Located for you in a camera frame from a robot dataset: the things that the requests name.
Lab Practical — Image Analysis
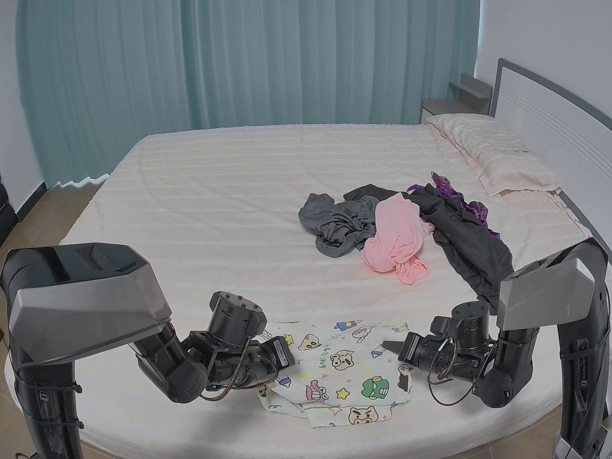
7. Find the pink garment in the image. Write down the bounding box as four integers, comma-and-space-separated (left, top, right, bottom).
361, 194, 435, 286

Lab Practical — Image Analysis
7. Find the grey bedside table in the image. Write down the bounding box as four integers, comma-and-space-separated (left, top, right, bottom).
421, 74, 493, 124

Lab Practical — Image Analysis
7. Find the dark grey garment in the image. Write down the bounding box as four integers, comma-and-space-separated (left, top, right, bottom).
298, 192, 381, 260

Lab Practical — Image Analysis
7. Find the pale pink pillow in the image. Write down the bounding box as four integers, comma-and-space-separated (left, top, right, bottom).
426, 113, 561, 197

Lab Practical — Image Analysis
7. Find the blue-green curtain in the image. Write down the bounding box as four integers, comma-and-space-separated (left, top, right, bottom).
14, 0, 481, 187

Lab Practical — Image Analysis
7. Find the purple garment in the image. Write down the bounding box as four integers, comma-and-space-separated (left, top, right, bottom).
406, 170, 502, 242

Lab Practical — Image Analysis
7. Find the black garment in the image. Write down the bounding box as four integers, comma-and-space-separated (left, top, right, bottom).
343, 184, 514, 313

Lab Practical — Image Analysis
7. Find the bed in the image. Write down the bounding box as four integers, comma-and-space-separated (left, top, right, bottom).
2, 58, 612, 453

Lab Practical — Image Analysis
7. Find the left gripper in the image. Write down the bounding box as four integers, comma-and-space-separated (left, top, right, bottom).
246, 335, 295, 383

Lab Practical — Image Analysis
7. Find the white printed pyjama top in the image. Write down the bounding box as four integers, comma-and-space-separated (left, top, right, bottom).
257, 320, 415, 430

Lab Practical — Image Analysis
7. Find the black chest of drawers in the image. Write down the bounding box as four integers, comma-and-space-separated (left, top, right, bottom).
0, 172, 19, 240

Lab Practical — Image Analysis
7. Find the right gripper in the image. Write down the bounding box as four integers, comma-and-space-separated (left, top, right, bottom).
382, 332, 454, 373

